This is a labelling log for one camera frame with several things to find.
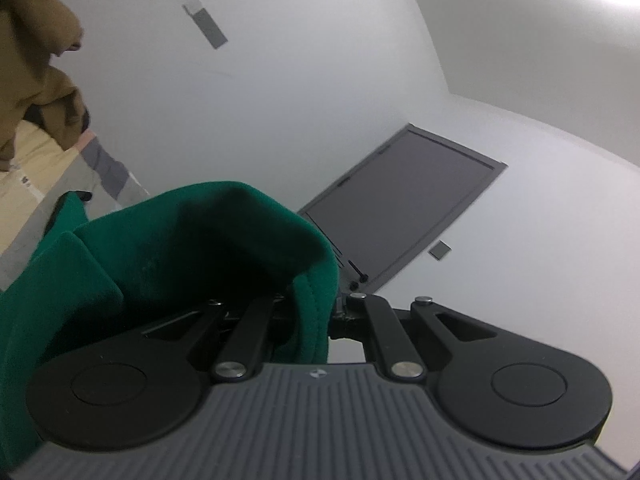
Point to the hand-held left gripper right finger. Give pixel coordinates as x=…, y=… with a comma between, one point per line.
x=374, y=321

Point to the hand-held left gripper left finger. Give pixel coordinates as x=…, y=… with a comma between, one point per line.
x=254, y=321

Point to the green hoodie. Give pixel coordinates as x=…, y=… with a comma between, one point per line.
x=175, y=240

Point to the grey door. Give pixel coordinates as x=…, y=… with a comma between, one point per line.
x=400, y=200

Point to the pink beige grey patchwork blanket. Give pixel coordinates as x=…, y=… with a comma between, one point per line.
x=35, y=175

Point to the brown garment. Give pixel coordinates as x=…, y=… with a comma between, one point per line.
x=30, y=60

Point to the grey wall switch plate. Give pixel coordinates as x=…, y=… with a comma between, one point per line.
x=440, y=251

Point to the grey wall panel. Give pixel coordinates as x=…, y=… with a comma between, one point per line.
x=206, y=22

